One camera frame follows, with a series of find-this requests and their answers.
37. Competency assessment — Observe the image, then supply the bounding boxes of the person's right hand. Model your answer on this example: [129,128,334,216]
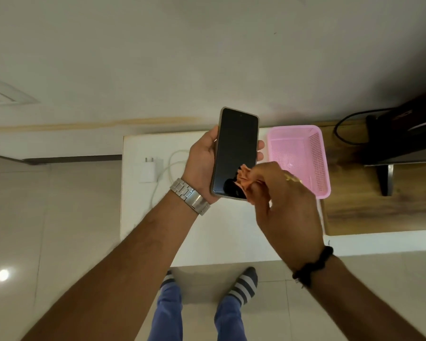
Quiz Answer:
[234,161,326,272]

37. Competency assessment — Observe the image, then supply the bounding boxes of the person's left hand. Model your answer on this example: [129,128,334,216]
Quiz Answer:
[181,125,265,205]

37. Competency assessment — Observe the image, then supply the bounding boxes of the white charging cable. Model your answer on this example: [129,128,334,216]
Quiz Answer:
[150,149,191,210]

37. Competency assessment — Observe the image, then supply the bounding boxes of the black smartphone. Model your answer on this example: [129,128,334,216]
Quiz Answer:
[210,107,260,201]

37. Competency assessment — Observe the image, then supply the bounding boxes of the orange cleaning cloth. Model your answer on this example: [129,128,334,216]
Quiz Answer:
[234,163,260,205]

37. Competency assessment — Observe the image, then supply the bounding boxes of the white charger adapter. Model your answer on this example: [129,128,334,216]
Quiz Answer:
[140,157,158,183]

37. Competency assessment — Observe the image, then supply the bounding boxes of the person's left forearm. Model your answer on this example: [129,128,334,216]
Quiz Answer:
[21,200,199,341]

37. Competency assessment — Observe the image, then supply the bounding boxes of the person's right forearm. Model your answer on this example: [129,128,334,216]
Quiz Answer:
[305,255,426,341]

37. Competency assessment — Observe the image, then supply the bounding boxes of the person's right striped sock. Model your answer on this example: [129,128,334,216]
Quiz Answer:
[223,267,259,306]

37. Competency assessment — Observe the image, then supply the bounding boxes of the person's striped sock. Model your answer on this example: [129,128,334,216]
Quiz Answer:
[160,270,177,290]
[223,267,259,306]

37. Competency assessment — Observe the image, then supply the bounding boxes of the person's left striped sock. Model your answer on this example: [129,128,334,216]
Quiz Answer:
[160,270,177,290]

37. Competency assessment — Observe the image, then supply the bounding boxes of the person's right jeans leg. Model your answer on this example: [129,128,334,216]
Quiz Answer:
[214,294,248,341]

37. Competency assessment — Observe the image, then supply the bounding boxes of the person's jeans leg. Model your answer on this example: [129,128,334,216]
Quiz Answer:
[155,282,184,341]
[214,294,248,341]

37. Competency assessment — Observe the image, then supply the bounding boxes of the person's left jeans leg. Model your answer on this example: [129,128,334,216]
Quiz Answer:
[155,282,184,341]

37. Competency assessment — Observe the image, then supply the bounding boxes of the silver metal wristwatch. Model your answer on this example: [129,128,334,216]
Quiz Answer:
[169,178,211,216]

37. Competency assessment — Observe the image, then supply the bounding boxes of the pink plastic basket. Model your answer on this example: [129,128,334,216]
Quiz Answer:
[266,125,332,200]

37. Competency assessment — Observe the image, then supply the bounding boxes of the brown wooden board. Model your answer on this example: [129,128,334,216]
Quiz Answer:
[319,120,426,237]

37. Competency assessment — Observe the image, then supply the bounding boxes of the black television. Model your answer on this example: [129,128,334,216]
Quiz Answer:
[362,87,426,197]

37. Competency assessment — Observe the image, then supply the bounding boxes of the black thread bracelet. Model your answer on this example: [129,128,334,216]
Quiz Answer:
[293,246,334,288]

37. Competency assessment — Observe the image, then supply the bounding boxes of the black power cable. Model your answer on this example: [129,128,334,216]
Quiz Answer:
[333,108,395,145]

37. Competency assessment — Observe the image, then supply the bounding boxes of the white wall socket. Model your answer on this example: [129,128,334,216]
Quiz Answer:
[0,76,40,106]

